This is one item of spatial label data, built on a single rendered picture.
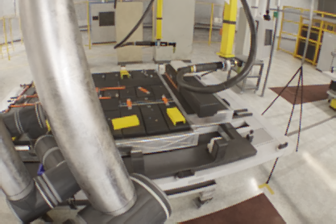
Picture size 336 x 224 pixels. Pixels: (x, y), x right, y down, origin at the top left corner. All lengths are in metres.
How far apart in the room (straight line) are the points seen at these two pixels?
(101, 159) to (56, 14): 0.32
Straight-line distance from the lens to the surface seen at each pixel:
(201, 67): 0.99
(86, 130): 0.39
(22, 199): 0.55
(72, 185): 0.58
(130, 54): 5.77
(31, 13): 0.41
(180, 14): 5.83
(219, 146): 1.06
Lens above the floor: 1.68
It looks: 27 degrees down
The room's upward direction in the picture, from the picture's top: 3 degrees clockwise
